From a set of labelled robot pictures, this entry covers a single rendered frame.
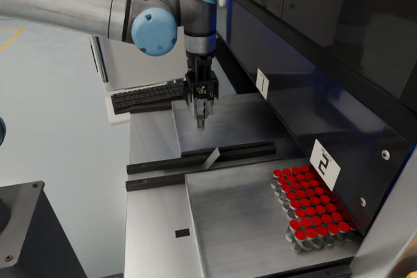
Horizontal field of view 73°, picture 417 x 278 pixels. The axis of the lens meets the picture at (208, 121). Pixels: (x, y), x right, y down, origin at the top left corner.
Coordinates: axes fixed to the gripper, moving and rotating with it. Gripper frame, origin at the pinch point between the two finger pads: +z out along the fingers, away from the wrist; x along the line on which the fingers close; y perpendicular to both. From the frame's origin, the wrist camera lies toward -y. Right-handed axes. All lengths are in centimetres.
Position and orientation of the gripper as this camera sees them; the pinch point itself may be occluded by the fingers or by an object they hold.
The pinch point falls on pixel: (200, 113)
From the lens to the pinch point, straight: 80.9
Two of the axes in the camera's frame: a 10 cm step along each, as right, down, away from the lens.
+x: 9.8, -1.1, 1.6
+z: 0.0, 8.1, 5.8
